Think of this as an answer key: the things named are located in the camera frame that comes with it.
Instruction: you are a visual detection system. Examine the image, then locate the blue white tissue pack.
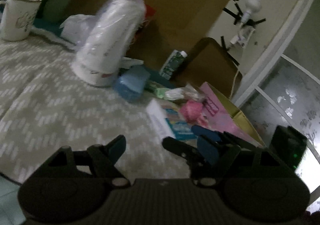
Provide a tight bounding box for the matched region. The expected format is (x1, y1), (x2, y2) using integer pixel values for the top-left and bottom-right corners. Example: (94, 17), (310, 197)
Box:
(146, 98), (196, 141)

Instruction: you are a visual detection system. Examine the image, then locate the pink knitted soft toy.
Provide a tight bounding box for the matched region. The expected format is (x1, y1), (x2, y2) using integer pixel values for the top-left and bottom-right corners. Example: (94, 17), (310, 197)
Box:
(180, 100), (209, 128)

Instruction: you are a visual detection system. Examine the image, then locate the green cloth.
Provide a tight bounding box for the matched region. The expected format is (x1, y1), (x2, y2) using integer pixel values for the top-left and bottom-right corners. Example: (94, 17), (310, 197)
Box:
(149, 82), (171, 99)

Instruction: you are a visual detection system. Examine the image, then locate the blue plastic case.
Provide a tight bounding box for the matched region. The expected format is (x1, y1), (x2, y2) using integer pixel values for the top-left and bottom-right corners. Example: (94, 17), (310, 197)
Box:
(113, 65), (150, 102)

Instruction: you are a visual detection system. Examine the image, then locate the pink macaron tin box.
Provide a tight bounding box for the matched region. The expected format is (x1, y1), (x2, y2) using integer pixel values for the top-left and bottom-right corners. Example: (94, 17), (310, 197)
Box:
(200, 82), (265, 148)

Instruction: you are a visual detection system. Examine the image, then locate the cotton swab container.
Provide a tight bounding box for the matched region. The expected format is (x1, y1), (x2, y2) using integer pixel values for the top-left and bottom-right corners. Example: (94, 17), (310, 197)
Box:
(164, 83), (205, 102)

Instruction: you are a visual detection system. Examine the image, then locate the patterned tablecloth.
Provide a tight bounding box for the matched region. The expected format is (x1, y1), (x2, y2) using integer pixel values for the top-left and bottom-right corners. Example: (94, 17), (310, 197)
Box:
(1, 35), (189, 183)

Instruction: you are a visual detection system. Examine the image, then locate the brown tray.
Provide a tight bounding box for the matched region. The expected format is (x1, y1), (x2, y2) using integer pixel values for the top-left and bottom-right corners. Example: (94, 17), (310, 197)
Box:
(171, 37), (242, 98)

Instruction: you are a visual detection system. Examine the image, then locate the green drink carton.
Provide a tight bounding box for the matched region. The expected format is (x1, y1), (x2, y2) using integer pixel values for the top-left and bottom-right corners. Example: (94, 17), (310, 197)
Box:
(159, 50), (187, 80)

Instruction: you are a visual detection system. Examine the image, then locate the white kettle in plastic bag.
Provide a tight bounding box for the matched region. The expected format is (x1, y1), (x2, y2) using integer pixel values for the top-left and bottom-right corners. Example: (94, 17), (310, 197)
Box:
(60, 0), (146, 87)

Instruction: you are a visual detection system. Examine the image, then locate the white power strip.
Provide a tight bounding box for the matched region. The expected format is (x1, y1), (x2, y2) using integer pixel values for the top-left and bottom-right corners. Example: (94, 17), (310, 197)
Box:
(230, 26), (255, 49)

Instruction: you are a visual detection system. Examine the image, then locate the red snack bag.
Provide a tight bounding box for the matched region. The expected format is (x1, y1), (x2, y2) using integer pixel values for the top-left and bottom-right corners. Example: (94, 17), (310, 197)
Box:
(131, 4), (156, 44)

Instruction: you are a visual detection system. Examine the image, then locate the green cup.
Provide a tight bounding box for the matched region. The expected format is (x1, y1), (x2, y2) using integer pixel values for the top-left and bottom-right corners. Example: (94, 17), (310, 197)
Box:
(43, 0), (71, 23)

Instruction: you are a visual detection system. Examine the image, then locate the white enamel mug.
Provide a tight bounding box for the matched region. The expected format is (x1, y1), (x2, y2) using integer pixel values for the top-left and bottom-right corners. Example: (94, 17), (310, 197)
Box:
(1, 0), (41, 41)

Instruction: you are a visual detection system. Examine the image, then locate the white power cable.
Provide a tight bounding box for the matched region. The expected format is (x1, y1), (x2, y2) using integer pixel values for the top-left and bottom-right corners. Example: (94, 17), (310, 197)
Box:
(228, 67), (241, 100)

